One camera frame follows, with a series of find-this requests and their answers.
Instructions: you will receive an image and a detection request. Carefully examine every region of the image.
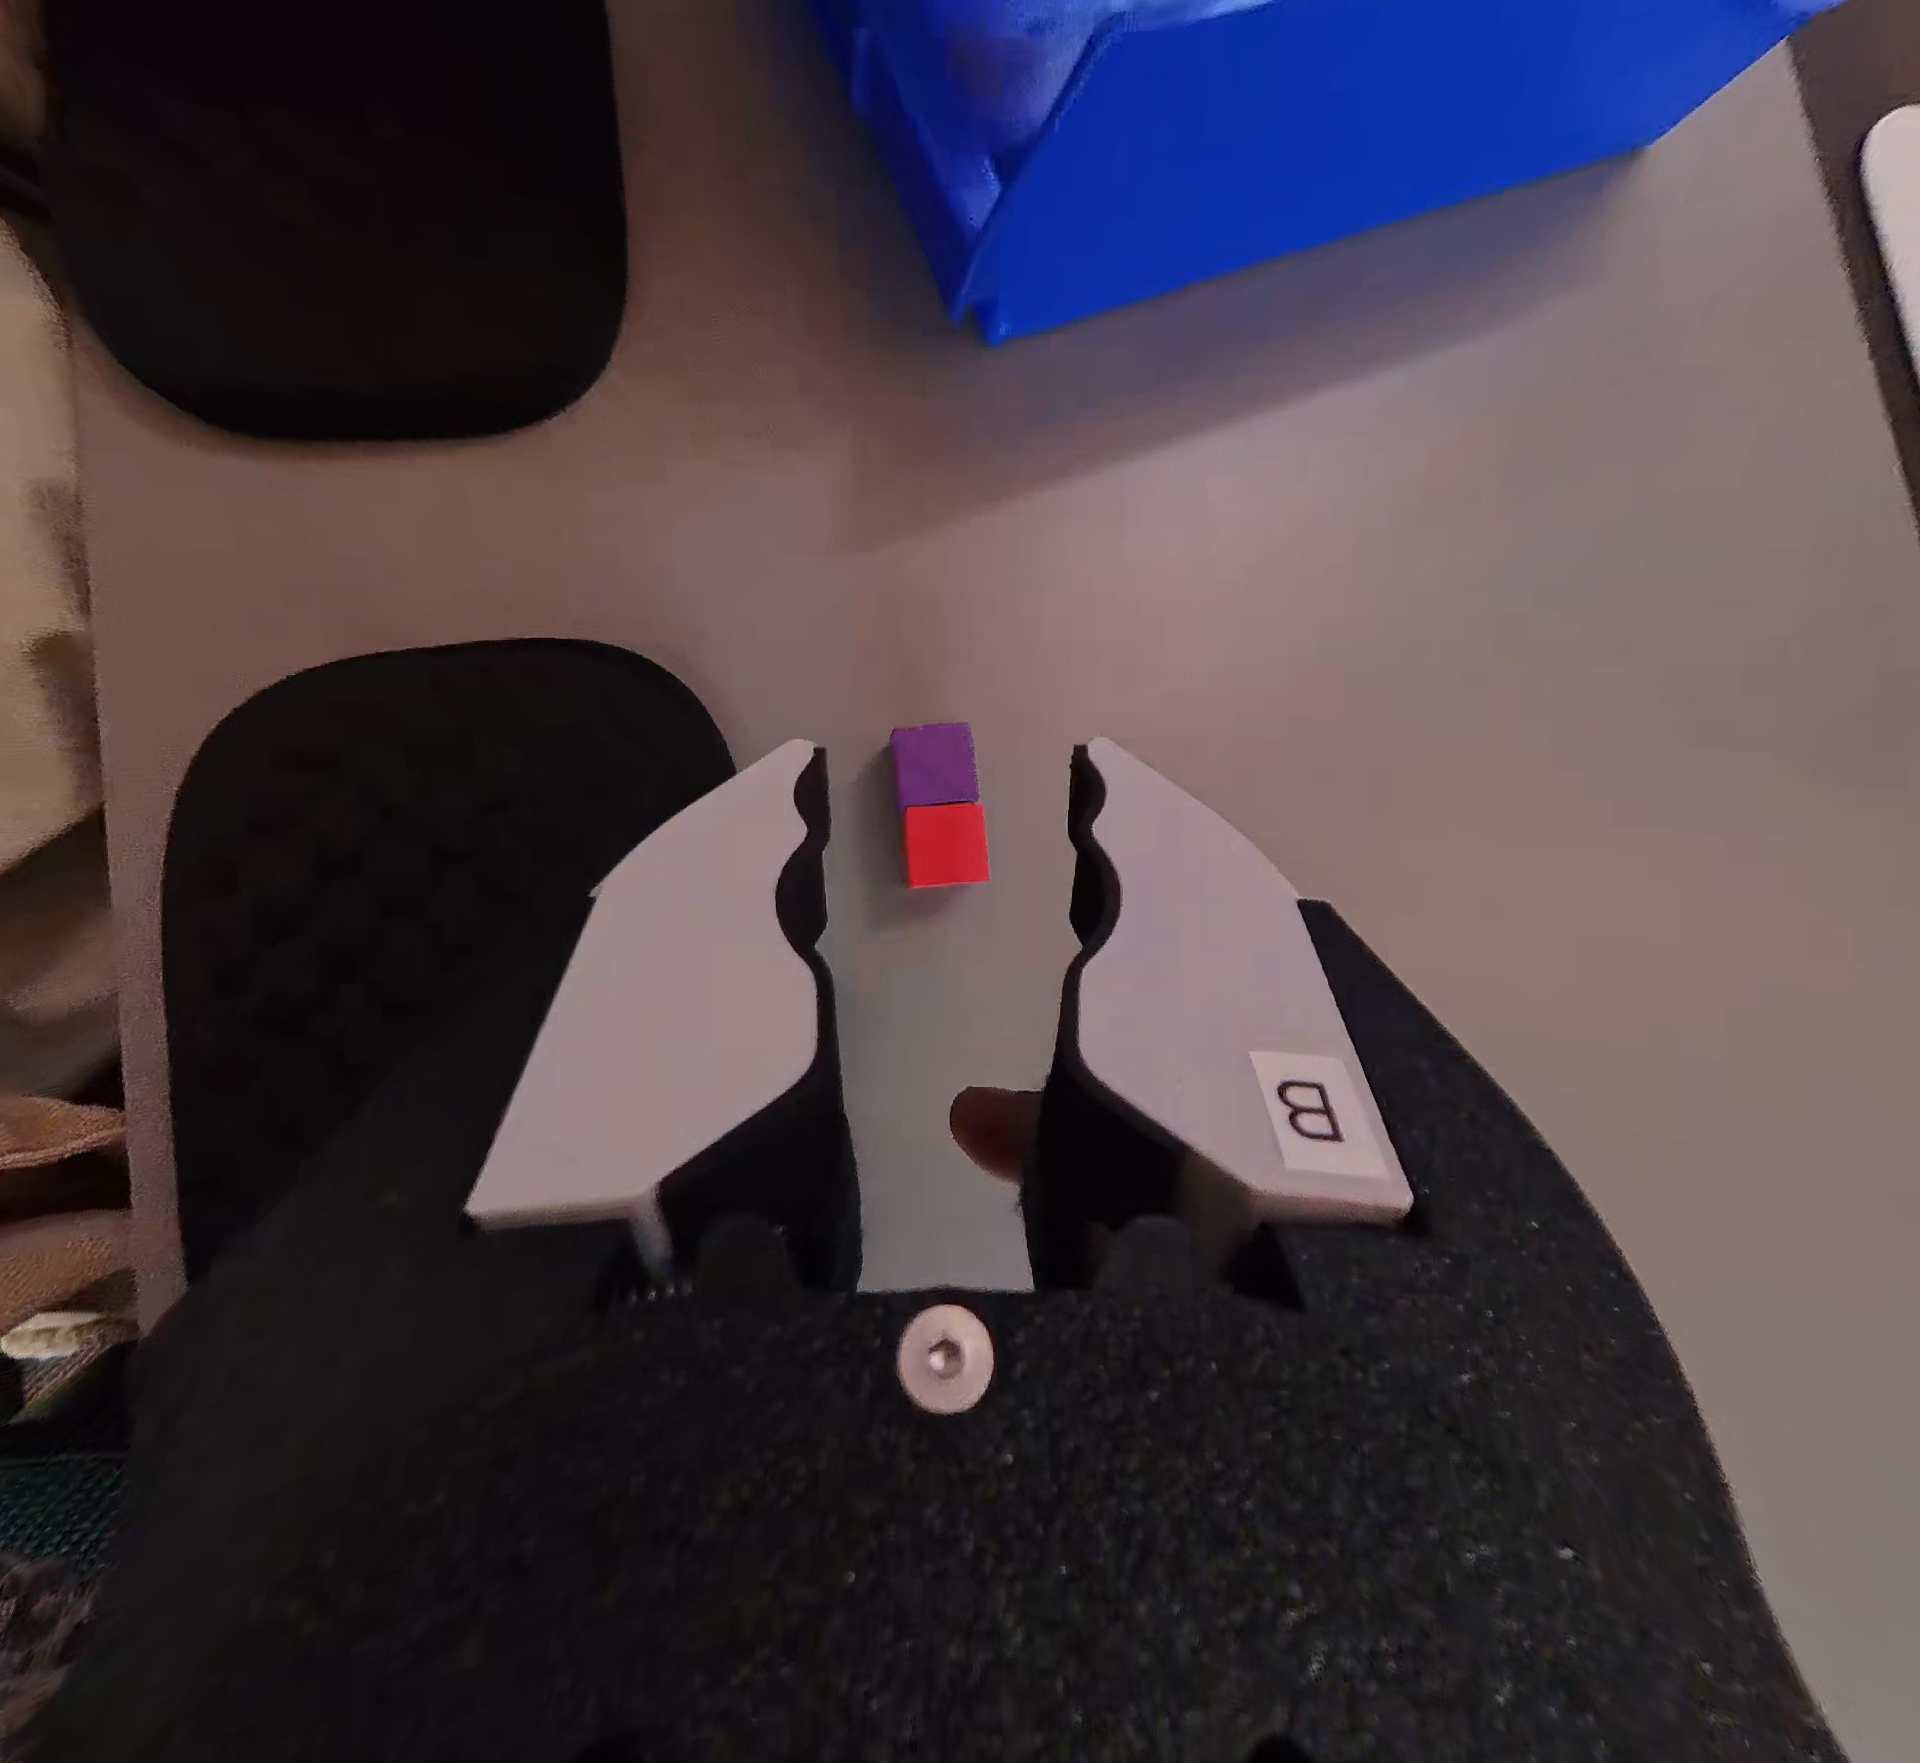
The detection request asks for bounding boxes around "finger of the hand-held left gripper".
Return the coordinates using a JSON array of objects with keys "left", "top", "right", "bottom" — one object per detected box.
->
[{"left": 942, "top": 0, "right": 1104, "bottom": 159}]

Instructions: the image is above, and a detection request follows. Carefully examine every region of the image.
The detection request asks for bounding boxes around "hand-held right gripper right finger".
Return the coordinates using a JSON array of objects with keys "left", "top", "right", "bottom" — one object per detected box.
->
[{"left": 1058, "top": 736, "right": 1418, "bottom": 1270}]

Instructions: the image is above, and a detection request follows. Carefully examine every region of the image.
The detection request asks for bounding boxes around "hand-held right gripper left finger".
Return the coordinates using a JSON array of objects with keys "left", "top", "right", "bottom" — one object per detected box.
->
[{"left": 463, "top": 739, "right": 837, "bottom": 1270}]

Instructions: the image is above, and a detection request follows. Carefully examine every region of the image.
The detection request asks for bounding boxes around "blue plastic bin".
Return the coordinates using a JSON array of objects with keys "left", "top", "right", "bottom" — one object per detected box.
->
[{"left": 745, "top": 0, "right": 1920, "bottom": 347}]

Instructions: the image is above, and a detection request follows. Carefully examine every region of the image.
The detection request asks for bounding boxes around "red wooden cube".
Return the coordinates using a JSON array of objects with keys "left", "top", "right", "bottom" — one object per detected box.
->
[{"left": 904, "top": 802, "right": 993, "bottom": 889}]

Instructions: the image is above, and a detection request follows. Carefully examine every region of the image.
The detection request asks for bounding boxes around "purple wooden cube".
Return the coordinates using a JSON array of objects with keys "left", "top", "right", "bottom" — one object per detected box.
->
[{"left": 890, "top": 723, "right": 976, "bottom": 809}]

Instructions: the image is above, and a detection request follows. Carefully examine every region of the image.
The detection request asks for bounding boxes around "grey desk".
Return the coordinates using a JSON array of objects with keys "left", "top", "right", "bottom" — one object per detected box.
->
[{"left": 68, "top": 0, "right": 1920, "bottom": 1763}]

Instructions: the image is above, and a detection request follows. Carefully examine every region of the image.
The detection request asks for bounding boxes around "person's right hand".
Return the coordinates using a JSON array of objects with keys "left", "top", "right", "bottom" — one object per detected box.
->
[{"left": 951, "top": 1086, "right": 1045, "bottom": 1183}]

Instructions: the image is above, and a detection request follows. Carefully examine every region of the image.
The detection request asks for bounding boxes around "black bumpy wrist pad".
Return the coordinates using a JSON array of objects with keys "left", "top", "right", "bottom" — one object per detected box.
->
[{"left": 161, "top": 637, "right": 741, "bottom": 1307}]

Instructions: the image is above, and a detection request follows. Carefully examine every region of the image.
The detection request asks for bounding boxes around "black smooth wrist pad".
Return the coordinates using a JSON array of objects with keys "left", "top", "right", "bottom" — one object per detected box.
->
[{"left": 43, "top": 0, "right": 629, "bottom": 442}]

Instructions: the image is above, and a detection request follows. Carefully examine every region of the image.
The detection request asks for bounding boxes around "white lamp base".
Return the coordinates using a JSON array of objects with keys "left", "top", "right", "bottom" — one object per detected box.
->
[{"left": 1858, "top": 104, "right": 1920, "bottom": 385}]

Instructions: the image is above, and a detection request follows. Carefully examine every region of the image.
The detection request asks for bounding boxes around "teal mesh chair seat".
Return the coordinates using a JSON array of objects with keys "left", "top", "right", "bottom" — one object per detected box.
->
[{"left": 0, "top": 1448, "right": 134, "bottom": 1562}]

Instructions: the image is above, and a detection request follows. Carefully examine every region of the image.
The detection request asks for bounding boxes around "person's leopard print top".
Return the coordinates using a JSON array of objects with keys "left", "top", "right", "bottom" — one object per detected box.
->
[{"left": 0, "top": 1554, "right": 108, "bottom": 1763}]

